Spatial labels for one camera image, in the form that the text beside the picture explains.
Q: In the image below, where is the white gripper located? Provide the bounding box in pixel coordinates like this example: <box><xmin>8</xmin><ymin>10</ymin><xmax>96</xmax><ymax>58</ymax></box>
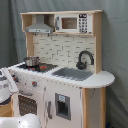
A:
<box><xmin>0</xmin><ymin>68</ymin><xmax>18</xmax><ymax>94</ymax></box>

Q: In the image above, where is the white toy microwave door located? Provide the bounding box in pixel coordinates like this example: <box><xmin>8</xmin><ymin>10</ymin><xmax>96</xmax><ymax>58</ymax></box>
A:
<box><xmin>55</xmin><ymin>14</ymin><xmax>79</xmax><ymax>33</ymax></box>

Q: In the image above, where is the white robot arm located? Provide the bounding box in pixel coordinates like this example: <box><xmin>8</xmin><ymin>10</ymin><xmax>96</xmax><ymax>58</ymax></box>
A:
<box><xmin>0</xmin><ymin>68</ymin><xmax>41</xmax><ymax>128</ymax></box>

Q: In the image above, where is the wooden toy kitchen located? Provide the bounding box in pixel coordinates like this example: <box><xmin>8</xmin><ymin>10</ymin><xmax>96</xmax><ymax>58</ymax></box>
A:
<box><xmin>9</xmin><ymin>10</ymin><xmax>115</xmax><ymax>128</ymax></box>

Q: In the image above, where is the right red stove knob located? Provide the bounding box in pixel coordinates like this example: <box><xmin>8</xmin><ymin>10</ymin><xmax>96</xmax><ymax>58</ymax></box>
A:
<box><xmin>32</xmin><ymin>81</ymin><xmax>37</xmax><ymax>87</ymax></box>

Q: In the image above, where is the small silver cooking pot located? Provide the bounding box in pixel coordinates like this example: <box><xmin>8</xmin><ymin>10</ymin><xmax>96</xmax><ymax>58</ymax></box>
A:
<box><xmin>24</xmin><ymin>56</ymin><xmax>39</xmax><ymax>67</ymax></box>

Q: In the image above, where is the oven door with window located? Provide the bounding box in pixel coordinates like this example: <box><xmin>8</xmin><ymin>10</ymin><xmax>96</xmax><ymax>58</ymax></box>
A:
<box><xmin>18</xmin><ymin>95</ymin><xmax>37</xmax><ymax>116</ymax></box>

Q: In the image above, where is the black toy stovetop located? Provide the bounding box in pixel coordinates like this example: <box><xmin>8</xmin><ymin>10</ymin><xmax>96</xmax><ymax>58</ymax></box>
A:
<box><xmin>20</xmin><ymin>63</ymin><xmax>56</xmax><ymax>73</ymax></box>

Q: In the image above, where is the white cabinet door with dispenser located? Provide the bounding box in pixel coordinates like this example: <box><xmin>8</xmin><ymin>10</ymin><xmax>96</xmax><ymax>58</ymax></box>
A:
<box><xmin>44</xmin><ymin>88</ymin><xmax>82</xmax><ymax>128</ymax></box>

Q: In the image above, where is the grey range hood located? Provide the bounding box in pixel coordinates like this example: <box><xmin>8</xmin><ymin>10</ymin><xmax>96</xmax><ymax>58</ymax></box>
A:
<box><xmin>25</xmin><ymin>15</ymin><xmax>54</xmax><ymax>34</ymax></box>

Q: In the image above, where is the grey toy sink basin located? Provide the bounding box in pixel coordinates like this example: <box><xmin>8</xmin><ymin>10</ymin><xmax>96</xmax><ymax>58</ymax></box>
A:
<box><xmin>52</xmin><ymin>67</ymin><xmax>92</xmax><ymax>81</ymax></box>

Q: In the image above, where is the black toy faucet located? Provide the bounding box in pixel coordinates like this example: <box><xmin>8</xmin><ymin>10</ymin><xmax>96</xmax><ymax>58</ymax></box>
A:
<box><xmin>76</xmin><ymin>50</ymin><xmax>94</xmax><ymax>70</ymax></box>

